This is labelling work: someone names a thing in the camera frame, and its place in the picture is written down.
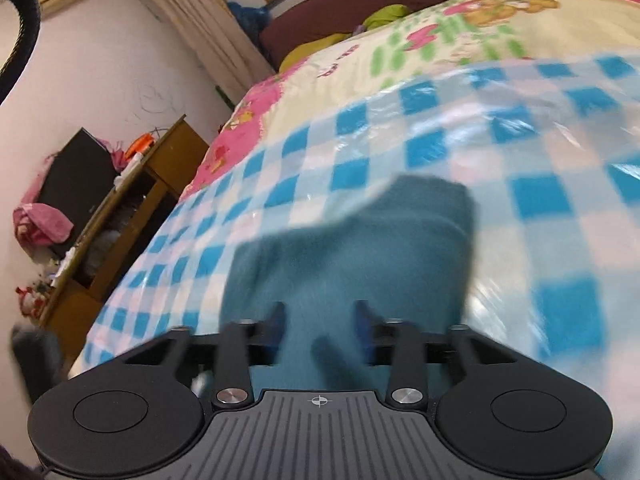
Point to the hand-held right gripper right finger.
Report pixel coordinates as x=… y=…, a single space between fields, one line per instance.
x=364 y=325

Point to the maroon sofa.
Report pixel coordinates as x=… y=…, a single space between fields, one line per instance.
x=350 y=5

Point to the yellow cloth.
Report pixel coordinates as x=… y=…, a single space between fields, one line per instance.
x=310 y=52

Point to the dark grey blurred object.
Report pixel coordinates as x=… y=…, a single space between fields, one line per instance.
x=37 y=355

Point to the wooden cabinet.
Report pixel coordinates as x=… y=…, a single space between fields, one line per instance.
x=165 y=170

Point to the red toys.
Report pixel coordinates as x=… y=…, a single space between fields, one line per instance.
x=27 y=300

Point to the black monitor screen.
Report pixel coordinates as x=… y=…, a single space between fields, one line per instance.
x=75 y=180

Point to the beige curtain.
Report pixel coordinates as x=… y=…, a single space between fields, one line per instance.
x=200 y=25

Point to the green cloth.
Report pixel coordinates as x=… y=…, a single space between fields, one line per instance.
x=385 y=16

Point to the person's dark clothing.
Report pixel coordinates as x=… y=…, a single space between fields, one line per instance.
x=12 y=465

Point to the pink cloth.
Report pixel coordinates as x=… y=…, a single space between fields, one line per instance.
x=42 y=222

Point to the orange toy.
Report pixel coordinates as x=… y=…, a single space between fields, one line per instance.
x=140 y=143

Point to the cartoon printed blanket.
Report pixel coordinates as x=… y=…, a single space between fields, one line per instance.
x=550 y=25

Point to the blue white checkered plastic sheet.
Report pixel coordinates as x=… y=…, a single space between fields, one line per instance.
x=550 y=200

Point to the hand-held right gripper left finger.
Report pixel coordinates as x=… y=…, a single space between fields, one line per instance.
x=276 y=326

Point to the teal knitted garment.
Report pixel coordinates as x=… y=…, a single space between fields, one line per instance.
x=360 y=250

